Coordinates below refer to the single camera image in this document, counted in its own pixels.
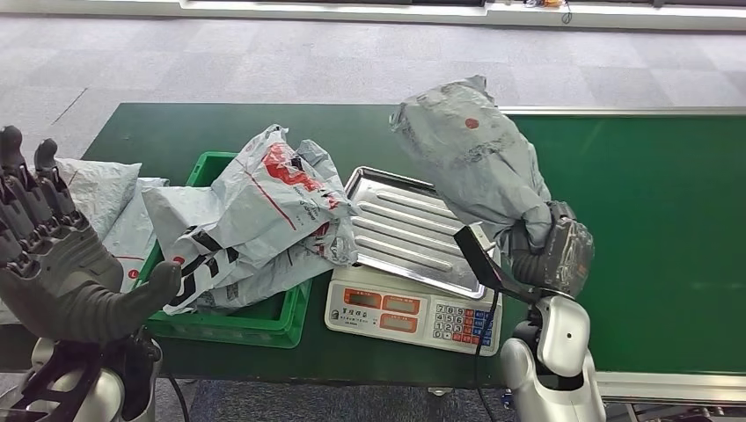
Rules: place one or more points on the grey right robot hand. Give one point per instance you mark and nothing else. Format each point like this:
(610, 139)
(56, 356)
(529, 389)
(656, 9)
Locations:
(562, 250)

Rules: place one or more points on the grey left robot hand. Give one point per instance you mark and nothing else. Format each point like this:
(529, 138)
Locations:
(64, 279)

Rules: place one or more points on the grey parcel with red dot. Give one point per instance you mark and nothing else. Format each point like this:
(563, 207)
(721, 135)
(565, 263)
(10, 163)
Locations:
(478, 163)

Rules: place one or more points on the grey parcel with red stripe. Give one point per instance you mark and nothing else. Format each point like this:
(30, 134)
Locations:
(274, 279)

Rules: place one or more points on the white parcel with black letters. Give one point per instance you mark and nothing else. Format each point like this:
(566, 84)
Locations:
(262, 204)

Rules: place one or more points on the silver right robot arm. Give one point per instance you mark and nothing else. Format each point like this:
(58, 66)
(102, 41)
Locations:
(559, 349)

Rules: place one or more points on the green conveyor belt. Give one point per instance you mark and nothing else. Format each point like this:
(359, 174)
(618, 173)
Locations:
(653, 233)

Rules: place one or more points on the steel scale tray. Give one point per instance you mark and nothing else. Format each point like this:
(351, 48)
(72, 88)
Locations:
(402, 233)

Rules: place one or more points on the white electronic scale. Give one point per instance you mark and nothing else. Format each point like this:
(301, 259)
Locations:
(408, 317)

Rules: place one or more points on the green plastic crate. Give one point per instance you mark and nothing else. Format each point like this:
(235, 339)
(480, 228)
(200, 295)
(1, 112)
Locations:
(274, 326)

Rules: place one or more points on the small orange objects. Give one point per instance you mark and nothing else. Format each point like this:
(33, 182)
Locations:
(545, 2)

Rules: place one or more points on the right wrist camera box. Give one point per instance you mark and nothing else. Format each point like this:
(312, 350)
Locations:
(484, 262)

